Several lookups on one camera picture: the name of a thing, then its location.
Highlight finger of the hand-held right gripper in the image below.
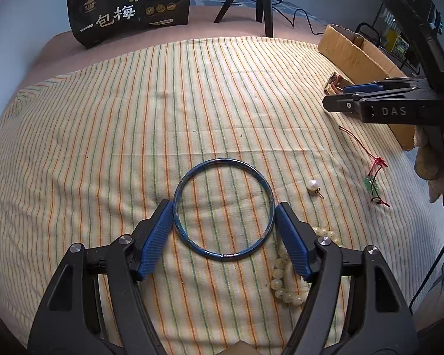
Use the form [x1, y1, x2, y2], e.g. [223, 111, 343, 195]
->
[342, 76, 434, 96]
[322, 94, 371, 118]

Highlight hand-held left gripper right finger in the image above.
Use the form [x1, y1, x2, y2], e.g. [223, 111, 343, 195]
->
[275, 202, 419, 355]

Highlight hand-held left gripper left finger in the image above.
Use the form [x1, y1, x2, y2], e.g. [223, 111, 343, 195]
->
[28, 199, 178, 355]

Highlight blue bangle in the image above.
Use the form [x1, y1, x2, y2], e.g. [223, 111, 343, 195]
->
[173, 158, 275, 262]

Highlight person's right hand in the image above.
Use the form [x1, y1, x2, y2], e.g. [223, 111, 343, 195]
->
[414, 123, 444, 204]

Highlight cardboard box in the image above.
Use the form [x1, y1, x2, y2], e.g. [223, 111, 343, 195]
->
[317, 24, 426, 151]

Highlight pearl earring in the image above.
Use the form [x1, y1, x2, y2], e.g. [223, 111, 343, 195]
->
[308, 179, 325, 198]

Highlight striped yellow cloth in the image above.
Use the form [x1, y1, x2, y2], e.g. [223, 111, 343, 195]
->
[0, 36, 444, 355]

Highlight pink bed sheet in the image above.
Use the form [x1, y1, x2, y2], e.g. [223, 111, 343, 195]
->
[17, 4, 330, 93]

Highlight black printed snack bag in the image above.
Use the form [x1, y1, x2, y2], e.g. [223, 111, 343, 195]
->
[66, 0, 191, 49]

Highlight cream bead bracelet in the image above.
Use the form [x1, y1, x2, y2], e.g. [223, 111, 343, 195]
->
[270, 225, 342, 306]

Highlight red string green pendant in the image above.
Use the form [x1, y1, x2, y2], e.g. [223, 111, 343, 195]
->
[338, 125, 390, 208]

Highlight black cable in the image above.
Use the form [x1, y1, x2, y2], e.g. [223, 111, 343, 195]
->
[269, 0, 383, 47]

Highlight blue cable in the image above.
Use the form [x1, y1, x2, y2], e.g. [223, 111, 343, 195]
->
[408, 212, 444, 313]

